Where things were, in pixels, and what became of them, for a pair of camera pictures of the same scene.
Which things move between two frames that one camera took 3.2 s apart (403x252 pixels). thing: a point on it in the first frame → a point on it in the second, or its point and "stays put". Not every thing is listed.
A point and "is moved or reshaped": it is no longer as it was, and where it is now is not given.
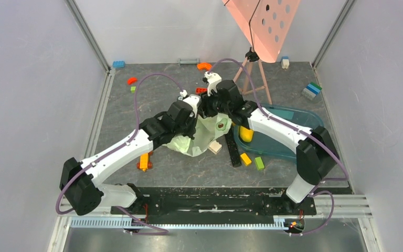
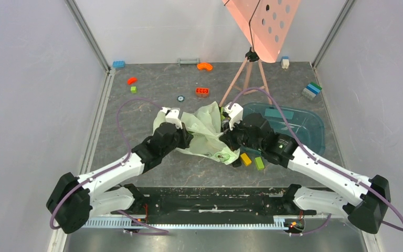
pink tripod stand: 250,57 stays put
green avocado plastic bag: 208,129 is moved or reshaped
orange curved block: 201,65 stays put
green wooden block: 259,163 stays put
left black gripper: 193,121 → 186,136
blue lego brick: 118,64 stays put
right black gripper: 209,108 → 229,138
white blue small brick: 285,61 stays put
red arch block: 132,80 stays put
